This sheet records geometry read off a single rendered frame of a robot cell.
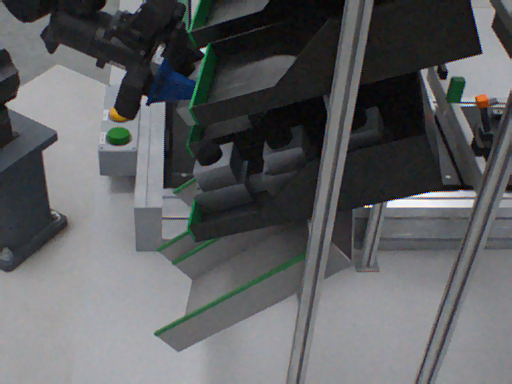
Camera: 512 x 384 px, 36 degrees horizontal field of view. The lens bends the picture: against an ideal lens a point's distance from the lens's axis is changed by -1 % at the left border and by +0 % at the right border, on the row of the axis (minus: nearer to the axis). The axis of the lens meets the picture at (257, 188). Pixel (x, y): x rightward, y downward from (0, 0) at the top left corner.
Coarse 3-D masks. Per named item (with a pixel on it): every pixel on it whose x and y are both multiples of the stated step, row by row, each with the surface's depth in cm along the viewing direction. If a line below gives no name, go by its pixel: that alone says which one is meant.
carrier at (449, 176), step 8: (432, 104) 149; (440, 136) 145; (440, 144) 143; (440, 152) 141; (448, 152) 141; (440, 160) 139; (448, 160) 139; (448, 168) 137; (448, 176) 135; (456, 176) 136; (448, 184) 134; (456, 184) 134
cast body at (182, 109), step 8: (184, 64) 96; (192, 64) 96; (200, 64) 96; (176, 72) 96; (184, 72) 95; (192, 72) 96; (184, 104) 97; (184, 112) 98; (184, 120) 99; (192, 120) 99
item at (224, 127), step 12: (276, 108) 93; (288, 108) 93; (240, 120) 102; (264, 120) 95; (276, 120) 94; (288, 120) 94; (192, 132) 100; (204, 132) 103; (216, 132) 102; (228, 132) 101; (240, 132) 96; (252, 132) 96; (264, 132) 96; (192, 144) 98; (204, 144) 98; (240, 144) 97; (252, 144) 97; (192, 156) 99
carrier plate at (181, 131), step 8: (176, 104) 147; (176, 112) 145; (176, 120) 143; (176, 128) 141; (184, 128) 141; (176, 136) 139; (184, 136) 139; (176, 144) 137; (184, 144) 137; (176, 152) 136; (184, 152) 136; (176, 160) 134; (184, 160) 134; (192, 160) 134; (176, 168) 132; (184, 168) 132; (192, 168) 132; (176, 176) 131; (184, 176) 131; (192, 176) 131; (176, 184) 129
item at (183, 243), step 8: (184, 184) 119; (192, 184) 119; (176, 192) 120; (184, 192) 120; (192, 192) 120; (184, 200) 121; (192, 200) 121; (184, 232) 108; (176, 240) 109; (184, 240) 109; (192, 240) 108; (160, 248) 110; (168, 248) 110; (176, 248) 110; (184, 248) 110; (192, 248) 109; (168, 256) 111; (176, 256) 111
